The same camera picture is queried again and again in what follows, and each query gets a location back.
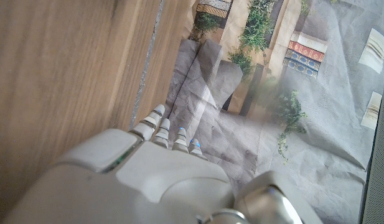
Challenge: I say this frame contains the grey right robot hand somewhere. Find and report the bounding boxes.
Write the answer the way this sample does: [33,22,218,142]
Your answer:
[1,104,324,224]

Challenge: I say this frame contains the grey tape outline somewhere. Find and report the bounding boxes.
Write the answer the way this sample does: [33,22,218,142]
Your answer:
[128,0,165,130]

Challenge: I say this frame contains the printed fabric backdrop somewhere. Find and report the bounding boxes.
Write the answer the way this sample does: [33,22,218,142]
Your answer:
[165,0,384,224]

